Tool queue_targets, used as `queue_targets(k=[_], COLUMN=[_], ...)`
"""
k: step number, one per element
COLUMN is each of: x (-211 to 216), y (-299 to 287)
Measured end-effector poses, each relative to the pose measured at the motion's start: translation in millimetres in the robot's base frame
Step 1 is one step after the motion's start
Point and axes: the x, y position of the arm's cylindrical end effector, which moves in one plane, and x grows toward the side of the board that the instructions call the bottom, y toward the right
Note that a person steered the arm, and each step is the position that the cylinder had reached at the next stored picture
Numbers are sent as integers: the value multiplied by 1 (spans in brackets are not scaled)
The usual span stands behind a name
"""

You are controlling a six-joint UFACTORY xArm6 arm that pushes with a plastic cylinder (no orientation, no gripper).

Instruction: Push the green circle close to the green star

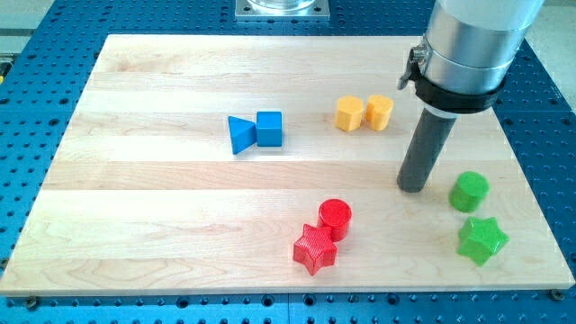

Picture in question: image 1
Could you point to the green cylinder block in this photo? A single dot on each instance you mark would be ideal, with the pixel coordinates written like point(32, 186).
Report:
point(469, 191)

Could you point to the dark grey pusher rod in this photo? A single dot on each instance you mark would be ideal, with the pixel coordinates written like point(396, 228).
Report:
point(427, 142)

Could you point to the red cylinder block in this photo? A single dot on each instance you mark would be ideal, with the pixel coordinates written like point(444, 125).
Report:
point(336, 215)

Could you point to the red star block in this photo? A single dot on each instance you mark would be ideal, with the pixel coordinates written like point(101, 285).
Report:
point(314, 249)

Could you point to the blue triangle block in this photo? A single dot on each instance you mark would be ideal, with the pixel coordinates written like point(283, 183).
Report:
point(243, 134)

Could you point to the wooden board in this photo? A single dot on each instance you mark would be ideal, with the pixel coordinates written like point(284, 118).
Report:
point(144, 195)

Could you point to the yellow heart block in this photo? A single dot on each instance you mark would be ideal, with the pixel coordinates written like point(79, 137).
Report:
point(378, 111)

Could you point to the yellow hexagon block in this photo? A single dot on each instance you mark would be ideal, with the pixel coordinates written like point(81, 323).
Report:
point(349, 113)

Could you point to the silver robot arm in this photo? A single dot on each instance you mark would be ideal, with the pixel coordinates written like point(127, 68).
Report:
point(471, 43)

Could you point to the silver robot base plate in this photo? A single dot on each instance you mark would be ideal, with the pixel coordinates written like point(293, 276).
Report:
point(281, 10)

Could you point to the blue cube block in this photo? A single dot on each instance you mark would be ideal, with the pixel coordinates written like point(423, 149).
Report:
point(269, 129)

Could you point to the green star block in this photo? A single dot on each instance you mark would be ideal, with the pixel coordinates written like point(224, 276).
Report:
point(481, 239)

